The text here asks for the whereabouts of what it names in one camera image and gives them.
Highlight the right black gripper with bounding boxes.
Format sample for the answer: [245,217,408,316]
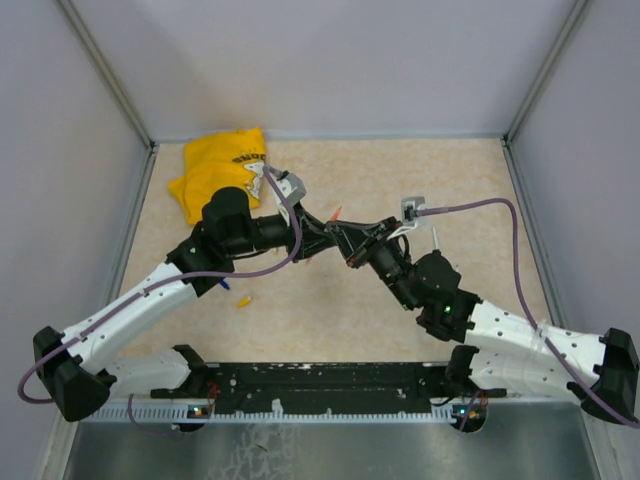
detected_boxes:
[328,216,420,311]

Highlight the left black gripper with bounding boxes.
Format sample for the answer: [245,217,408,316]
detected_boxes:
[226,202,338,263]

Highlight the orange white pen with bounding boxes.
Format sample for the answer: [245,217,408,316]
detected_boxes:
[305,206,343,264]

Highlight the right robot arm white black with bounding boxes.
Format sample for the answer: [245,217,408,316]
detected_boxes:
[326,217,639,424]

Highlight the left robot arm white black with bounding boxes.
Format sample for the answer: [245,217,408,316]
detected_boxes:
[33,187,335,422]

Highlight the white pen right side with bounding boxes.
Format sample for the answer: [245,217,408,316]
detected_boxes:
[431,225,441,250]

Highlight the yellow pen cap left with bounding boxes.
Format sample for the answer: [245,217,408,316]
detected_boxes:
[236,296,252,308]

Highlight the yellow folded shirt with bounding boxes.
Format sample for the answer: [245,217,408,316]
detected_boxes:
[168,127,266,226]

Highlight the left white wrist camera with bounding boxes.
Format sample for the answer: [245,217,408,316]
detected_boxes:
[270,168,307,226]

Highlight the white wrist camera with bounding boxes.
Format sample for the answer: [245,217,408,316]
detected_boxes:
[270,168,307,226]
[387,196,427,240]

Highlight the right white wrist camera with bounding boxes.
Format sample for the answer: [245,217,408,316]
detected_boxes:
[387,196,427,240]

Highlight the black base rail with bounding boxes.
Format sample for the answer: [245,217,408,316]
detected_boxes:
[150,362,477,415]

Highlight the aluminium frame side rail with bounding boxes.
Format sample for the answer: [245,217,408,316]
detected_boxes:
[501,136,570,328]

